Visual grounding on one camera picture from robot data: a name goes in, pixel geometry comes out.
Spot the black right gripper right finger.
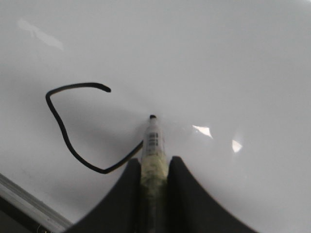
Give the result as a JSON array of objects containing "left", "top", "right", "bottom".
[{"left": 168, "top": 156, "right": 255, "bottom": 233}]

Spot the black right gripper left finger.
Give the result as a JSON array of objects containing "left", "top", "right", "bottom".
[{"left": 66, "top": 159, "right": 141, "bottom": 233}]

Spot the white whiteboard marker with tape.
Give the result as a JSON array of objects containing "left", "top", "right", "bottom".
[{"left": 138, "top": 115, "right": 169, "bottom": 233}]

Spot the white whiteboard with aluminium frame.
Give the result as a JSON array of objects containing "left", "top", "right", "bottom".
[{"left": 0, "top": 0, "right": 311, "bottom": 233}]

